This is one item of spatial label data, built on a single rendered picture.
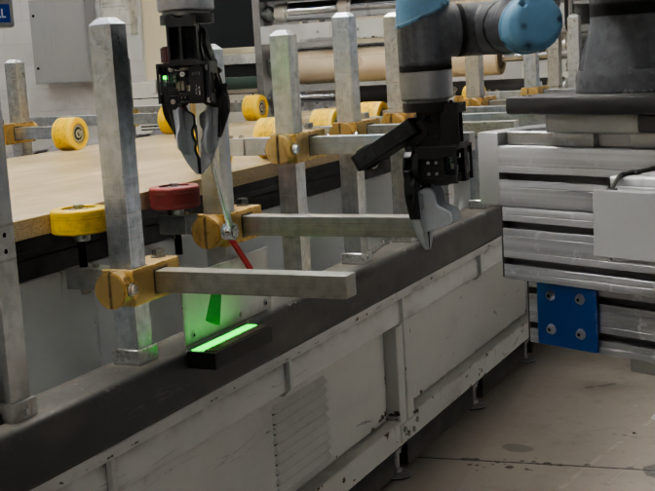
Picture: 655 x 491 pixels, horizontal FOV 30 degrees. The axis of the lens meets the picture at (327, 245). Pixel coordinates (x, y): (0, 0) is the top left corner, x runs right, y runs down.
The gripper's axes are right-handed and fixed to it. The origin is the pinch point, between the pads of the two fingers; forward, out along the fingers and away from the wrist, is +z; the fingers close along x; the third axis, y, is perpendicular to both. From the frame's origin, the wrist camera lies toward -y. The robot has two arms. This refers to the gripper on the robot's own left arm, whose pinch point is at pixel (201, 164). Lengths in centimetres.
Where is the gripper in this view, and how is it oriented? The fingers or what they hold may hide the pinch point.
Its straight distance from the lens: 166.5
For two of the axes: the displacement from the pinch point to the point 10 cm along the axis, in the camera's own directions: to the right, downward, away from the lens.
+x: 9.9, -0.4, -1.0
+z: 0.6, 9.9, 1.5
